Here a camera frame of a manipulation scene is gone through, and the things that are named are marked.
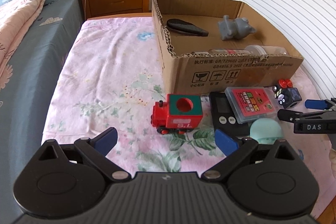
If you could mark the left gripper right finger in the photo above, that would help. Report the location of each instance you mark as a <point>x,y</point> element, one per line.
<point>237,151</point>

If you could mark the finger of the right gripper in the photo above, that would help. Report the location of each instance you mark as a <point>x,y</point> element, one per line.
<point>291,115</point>
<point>321,104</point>

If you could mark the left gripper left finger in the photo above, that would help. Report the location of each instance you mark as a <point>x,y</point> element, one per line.
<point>94,151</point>

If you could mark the dark fidget cube red buttons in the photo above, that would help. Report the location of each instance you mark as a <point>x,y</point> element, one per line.
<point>286,94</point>

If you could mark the mint green earbud case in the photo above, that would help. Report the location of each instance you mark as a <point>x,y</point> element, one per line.
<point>266,131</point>

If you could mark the black digital timer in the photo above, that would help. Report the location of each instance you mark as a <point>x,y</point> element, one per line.
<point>223,116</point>

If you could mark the red card box clear case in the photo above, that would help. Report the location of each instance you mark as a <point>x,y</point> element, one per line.
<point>249,104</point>

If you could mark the red toy train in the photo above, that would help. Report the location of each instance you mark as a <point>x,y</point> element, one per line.
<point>177,114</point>

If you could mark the clear plastic jar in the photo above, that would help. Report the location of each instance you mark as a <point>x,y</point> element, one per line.
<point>266,50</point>

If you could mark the grey elephant toy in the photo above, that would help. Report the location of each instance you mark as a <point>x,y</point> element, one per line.
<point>238,28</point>

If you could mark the black oval glasses case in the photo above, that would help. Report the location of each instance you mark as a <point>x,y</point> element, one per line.
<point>185,28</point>

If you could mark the yellow capsule bottle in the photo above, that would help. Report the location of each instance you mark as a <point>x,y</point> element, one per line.
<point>229,51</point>

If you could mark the grey blue bed sheet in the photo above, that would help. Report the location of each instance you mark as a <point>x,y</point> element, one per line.
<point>26,91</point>

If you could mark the brown cardboard box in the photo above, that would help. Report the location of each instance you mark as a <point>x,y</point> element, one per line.
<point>189,68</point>

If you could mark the pink floral quilt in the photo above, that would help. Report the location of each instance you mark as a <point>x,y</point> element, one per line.
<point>16,18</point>

